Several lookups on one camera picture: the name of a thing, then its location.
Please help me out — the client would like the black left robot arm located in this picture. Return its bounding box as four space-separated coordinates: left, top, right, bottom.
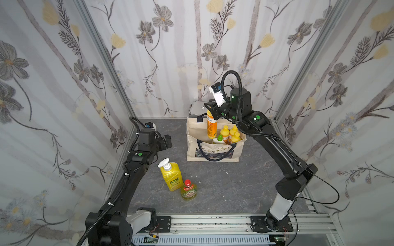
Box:
77 128 172 246

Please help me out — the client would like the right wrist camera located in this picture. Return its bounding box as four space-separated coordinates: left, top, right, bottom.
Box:
209 82 226 107

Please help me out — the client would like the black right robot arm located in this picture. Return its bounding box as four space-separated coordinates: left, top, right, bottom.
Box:
204 70 318 234

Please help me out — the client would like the orange soap bottle yellow cap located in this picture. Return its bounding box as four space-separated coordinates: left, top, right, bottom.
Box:
207 110 217 139
229 132 242 143
220 125 230 143
228 125 238 139

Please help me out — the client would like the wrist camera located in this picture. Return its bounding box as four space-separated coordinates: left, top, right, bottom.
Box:
209 82 226 107
145 122 157 130

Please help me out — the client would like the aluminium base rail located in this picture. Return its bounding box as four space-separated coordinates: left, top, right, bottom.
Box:
129 213 336 246

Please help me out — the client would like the beige canvas shopping bag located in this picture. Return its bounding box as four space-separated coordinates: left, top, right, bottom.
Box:
186 117 247 163

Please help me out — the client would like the yellow Axe pump bottle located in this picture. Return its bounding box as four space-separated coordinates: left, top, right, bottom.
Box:
158 158 183 192

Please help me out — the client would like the green soap bottle red cap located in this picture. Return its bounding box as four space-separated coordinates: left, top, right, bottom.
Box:
181 179 197 200

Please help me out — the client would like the white bottle green cap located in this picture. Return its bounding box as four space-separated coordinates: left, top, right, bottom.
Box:
212 134 225 145

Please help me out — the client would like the silver aluminium case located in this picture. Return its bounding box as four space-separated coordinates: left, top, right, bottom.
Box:
188 99 226 118

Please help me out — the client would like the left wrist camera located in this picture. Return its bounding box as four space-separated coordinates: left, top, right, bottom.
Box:
145 122 157 130

